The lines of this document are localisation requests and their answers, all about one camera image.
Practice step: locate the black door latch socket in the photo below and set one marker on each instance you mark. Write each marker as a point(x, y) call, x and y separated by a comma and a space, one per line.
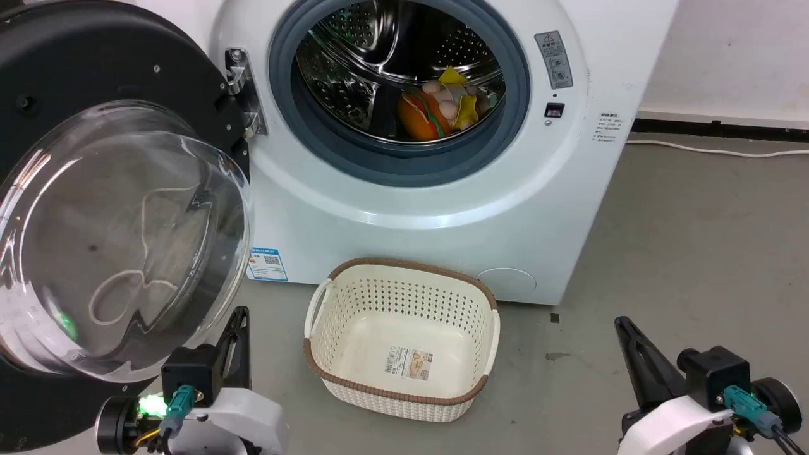
point(554, 110)

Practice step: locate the black wall baseboard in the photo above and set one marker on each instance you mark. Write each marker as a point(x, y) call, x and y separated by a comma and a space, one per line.
point(720, 129)

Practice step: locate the chrome door hinge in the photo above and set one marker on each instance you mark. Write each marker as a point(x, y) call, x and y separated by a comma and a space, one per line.
point(237, 69)

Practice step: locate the orange plush toy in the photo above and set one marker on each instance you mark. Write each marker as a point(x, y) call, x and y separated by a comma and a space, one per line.
point(417, 124)

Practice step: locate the teal left camera connector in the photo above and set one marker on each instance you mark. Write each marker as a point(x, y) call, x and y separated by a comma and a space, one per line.
point(179, 404)

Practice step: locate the round white filter cover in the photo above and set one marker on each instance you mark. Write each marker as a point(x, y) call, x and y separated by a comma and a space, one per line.
point(507, 284)

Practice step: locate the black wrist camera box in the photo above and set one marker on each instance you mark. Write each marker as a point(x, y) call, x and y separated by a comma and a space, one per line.
point(189, 373)
point(717, 376)

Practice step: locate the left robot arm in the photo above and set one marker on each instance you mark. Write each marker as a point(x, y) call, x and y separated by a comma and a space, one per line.
point(117, 424)

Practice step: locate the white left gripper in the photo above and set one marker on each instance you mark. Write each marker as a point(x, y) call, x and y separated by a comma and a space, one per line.
point(243, 420)

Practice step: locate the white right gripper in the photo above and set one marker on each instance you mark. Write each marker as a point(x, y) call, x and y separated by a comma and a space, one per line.
point(673, 426)

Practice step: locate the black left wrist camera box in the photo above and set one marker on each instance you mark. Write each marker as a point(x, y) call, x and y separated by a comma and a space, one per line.
point(189, 373)

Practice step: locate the white front-load washing machine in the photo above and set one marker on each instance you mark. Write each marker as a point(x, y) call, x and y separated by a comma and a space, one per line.
point(411, 240)

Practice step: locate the black washing machine door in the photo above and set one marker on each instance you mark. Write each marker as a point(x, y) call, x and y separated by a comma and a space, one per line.
point(95, 57)

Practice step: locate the white perforated laundry basket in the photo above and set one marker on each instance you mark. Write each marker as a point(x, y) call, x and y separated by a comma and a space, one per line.
point(354, 303)

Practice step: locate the pale pink doll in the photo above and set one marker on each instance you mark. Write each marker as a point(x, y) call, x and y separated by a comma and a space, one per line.
point(447, 109)

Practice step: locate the yellow fabric toy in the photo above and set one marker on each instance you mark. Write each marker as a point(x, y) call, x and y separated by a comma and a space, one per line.
point(466, 110)

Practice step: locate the teal camera connector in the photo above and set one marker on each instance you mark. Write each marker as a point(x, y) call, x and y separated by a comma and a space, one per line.
point(749, 407)
point(179, 404)

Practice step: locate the blue energy label sticker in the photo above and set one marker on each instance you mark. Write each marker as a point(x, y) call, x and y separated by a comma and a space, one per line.
point(267, 264)

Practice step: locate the paper product label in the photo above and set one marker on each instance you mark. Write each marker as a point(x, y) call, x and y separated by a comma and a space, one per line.
point(409, 364)

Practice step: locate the teal right camera connector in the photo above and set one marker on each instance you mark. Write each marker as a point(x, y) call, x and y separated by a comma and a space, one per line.
point(749, 407)

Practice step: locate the small printed text label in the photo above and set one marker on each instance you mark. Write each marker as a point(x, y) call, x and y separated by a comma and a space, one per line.
point(609, 128)

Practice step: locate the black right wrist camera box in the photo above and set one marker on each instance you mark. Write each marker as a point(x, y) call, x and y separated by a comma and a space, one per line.
point(717, 376)

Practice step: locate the stainless steel drum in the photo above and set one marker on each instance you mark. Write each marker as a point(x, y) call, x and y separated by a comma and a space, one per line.
point(354, 76)

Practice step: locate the grey warning label sticker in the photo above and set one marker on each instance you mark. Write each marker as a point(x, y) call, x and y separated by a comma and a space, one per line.
point(554, 60)

